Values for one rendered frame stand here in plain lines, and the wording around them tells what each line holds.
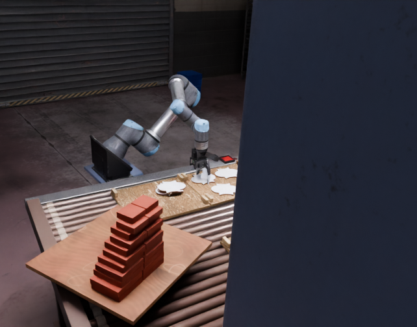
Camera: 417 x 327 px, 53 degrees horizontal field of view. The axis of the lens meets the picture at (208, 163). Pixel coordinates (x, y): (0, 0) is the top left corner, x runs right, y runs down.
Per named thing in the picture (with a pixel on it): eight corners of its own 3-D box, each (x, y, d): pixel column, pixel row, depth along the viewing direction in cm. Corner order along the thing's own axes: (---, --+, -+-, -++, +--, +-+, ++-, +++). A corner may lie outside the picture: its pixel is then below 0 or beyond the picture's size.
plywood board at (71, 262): (25, 267, 154) (25, 263, 153) (117, 207, 194) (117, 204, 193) (133, 326, 132) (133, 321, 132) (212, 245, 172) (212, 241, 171)
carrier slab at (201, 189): (179, 178, 245) (179, 176, 244) (237, 165, 265) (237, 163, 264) (211, 207, 218) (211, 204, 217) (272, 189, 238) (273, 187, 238)
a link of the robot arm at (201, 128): (206, 117, 230) (211, 122, 223) (205, 136, 235) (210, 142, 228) (192, 119, 228) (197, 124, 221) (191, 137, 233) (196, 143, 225)
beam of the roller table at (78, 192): (25, 208, 219) (24, 198, 217) (320, 146, 317) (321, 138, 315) (28, 216, 213) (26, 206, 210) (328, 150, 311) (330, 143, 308)
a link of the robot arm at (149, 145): (127, 142, 266) (183, 77, 269) (144, 156, 274) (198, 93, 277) (132, 147, 256) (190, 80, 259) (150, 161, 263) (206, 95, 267)
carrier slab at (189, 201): (110, 194, 224) (110, 191, 224) (178, 178, 244) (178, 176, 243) (135, 228, 198) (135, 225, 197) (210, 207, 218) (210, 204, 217)
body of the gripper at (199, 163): (189, 166, 238) (189, 146, 232) (202, 163, 242) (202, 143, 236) (196, 171, 232) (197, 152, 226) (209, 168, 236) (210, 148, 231)
